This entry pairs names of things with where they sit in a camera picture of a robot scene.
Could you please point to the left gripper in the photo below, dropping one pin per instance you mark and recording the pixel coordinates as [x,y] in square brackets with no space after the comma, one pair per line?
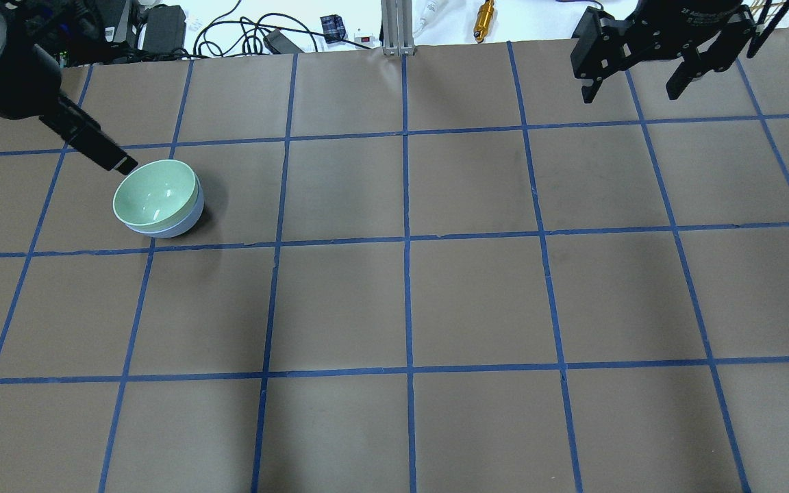
[12,94]

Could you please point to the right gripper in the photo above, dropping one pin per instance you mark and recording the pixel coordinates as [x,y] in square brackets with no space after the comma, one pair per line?
[690,15]

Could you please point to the green bowl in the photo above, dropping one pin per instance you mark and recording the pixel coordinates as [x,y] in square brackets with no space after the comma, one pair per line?
[157,195]

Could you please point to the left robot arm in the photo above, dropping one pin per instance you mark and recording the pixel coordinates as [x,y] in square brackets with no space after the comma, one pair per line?
[31,87]

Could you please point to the blue bowl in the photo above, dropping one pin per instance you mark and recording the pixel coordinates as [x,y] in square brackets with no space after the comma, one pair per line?
[185,223]

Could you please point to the black power adapter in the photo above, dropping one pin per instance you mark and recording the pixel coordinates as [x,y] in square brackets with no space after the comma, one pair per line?
[278,43]

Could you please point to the small blue box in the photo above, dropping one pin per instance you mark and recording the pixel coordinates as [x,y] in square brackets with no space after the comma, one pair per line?
[333,29]

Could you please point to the aluminium frame post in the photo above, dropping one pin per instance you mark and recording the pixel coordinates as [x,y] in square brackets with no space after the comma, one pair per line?
[397,28]

